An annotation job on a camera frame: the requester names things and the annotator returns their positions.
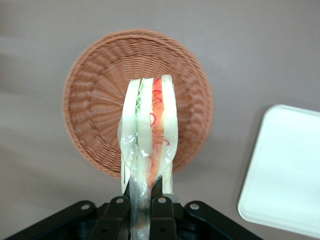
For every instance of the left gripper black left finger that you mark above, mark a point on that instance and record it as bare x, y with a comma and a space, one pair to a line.
110, 220

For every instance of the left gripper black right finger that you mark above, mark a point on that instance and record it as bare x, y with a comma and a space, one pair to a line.
162, 217

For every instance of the triangle sandwich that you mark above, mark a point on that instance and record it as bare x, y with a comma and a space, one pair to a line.
150, 120

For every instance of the brown round wicker basket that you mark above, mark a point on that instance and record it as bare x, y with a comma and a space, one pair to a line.
100, 100

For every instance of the cream rectangular tray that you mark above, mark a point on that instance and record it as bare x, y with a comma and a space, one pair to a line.
287, 170

